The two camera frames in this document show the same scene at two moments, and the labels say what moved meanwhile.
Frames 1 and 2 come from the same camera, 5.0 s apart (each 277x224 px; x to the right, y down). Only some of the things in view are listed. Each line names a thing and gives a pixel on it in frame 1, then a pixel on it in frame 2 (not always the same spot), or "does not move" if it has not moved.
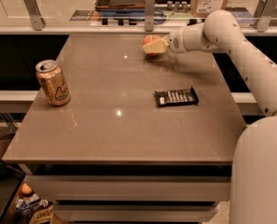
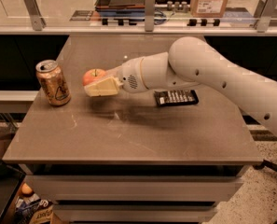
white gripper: (175, 42) -> (129, 74)
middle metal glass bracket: (149, 9) does not move
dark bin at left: (5, 180) does not move
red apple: (150, 39) -> (92, 75)
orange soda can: (53, 82) does not move
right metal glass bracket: (267, 3) does not move
